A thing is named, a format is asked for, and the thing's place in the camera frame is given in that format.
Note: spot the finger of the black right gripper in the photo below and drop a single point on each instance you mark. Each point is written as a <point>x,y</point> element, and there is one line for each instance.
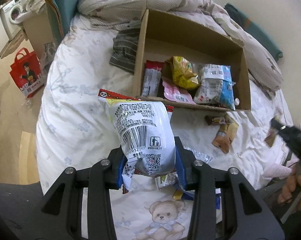
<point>290,135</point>

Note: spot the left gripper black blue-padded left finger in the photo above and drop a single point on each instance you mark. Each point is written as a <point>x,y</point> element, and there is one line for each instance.
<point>59,213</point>

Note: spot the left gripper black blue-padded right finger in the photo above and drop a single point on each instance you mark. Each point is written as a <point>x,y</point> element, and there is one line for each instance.
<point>244,214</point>

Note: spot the orange tan snack packet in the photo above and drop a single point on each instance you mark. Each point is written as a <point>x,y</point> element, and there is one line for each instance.
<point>225,136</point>

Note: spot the white blue green snack bag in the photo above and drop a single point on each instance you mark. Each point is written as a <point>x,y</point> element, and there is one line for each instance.
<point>171,179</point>

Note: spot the white barcode red-edged snack bag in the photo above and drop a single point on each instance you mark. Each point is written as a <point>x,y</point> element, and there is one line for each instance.
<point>145,134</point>

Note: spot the red and grey snack packet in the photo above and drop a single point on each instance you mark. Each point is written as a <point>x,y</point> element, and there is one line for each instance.
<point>152,77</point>

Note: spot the person's right hand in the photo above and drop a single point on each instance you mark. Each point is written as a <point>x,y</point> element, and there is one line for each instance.
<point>293,180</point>

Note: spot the dark brown snack bar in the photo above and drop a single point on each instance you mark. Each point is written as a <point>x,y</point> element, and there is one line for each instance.
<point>217,120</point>

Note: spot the white floral bed sheet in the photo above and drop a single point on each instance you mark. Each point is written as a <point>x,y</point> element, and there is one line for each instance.
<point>74,130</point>

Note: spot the white and light-blue snack bag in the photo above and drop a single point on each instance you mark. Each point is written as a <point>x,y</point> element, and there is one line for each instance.
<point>215,86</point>

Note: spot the teal pillow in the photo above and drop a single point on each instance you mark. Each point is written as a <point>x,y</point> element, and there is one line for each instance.
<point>254,30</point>

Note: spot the yellow snack bag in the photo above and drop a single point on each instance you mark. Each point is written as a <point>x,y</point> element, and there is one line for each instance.
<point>182,73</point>

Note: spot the pink snack packet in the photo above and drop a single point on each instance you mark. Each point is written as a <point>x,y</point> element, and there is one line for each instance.
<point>174,93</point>

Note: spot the brown cardboard box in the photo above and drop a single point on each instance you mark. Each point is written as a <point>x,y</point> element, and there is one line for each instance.
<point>163,35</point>

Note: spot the red shopping bag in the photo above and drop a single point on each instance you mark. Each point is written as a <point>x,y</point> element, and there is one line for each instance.
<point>26,73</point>

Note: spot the grey striped garment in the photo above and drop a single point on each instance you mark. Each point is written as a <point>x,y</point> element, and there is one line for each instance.
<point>125,46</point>

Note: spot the white washing machine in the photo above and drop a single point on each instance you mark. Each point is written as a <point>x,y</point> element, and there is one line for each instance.
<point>9,13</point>

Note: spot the teal headboard cushion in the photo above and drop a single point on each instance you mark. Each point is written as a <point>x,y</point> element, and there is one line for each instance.
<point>60,14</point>

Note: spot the grey checked duvet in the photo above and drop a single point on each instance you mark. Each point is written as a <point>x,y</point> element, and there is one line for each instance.
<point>113,14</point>

